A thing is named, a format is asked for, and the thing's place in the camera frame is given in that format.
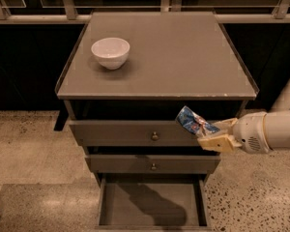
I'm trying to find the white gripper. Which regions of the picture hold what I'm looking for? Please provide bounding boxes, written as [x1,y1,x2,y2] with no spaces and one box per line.
[197,112,270,154]

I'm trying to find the blue redbull can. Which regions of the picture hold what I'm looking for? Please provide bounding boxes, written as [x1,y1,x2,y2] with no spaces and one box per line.
[176,106,219,137]

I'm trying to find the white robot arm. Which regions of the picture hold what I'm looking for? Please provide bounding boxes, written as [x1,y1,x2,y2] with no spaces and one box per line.
[197,110,290,154]

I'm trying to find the brass top drawer knob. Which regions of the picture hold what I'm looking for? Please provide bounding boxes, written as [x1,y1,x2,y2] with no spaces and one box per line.
[151,131,160,141]

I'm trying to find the brass drawer knob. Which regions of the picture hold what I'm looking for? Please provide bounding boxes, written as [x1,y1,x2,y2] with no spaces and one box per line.
[150,163,157,171]
[151,131,160,141]

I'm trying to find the brass middle drawer knob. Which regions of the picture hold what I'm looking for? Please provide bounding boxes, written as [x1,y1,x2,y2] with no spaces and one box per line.
[150,163,157,171]

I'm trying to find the grey drawer cabinet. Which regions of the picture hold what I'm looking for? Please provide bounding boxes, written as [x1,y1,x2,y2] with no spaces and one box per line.
[54,11,260,186]

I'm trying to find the grey bottom drawer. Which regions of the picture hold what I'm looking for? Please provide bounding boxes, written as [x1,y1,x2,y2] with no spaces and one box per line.
[95,176,214,232]

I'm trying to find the grey drawer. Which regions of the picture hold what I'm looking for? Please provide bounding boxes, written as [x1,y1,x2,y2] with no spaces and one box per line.
[85,155,220,174]
[70,120,198,147]
[95,176,214,232]

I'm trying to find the grey middle drawer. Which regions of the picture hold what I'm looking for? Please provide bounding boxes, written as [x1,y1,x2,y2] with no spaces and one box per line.
[85,155,220,174]

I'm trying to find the grey top drawer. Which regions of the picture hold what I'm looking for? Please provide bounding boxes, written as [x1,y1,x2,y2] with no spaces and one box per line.
[70,120,198,147]

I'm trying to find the white pole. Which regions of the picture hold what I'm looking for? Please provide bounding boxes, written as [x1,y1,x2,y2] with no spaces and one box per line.
[271,78,290,112]

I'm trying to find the white ceramic bowl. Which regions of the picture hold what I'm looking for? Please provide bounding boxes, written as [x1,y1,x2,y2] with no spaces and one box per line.
[91,38,131,70]

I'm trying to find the metal railing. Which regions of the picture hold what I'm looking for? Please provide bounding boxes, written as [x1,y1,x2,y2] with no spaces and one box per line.
[0,0,290,25]

